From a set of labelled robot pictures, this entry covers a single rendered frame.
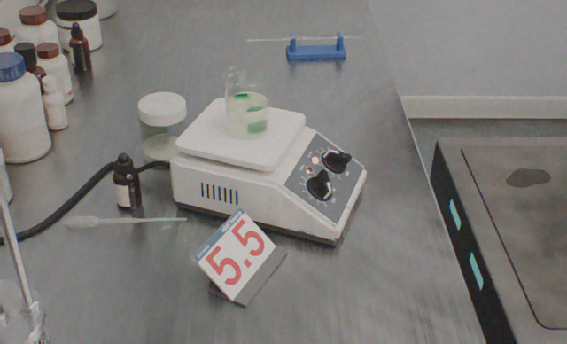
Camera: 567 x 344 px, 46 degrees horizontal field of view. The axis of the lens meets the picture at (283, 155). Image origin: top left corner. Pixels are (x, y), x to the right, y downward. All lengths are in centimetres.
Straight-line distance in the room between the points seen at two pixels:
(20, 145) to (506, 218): 98
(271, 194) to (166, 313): 17
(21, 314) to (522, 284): 103
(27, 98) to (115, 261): 25
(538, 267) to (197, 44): 76
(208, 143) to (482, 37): 178
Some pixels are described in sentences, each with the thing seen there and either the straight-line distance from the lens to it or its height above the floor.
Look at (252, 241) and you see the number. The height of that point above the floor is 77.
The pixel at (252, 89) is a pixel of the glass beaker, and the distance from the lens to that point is 72.
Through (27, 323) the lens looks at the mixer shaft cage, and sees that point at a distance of 45.
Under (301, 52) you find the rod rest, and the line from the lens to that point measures 114.
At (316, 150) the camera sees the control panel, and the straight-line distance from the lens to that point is 79.
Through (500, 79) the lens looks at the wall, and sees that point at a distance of 253.
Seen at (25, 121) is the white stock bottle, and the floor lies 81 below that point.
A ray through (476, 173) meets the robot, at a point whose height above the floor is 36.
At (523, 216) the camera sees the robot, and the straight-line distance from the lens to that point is 150.
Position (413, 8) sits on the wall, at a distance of 233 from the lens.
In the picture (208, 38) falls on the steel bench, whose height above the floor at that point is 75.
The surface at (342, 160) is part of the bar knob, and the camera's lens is 78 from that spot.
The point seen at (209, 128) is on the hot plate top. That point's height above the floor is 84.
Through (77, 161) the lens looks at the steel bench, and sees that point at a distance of 91.
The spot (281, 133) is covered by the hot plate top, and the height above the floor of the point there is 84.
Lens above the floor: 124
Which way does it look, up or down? 34 degrees down
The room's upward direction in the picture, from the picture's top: 1 degrees clockwise
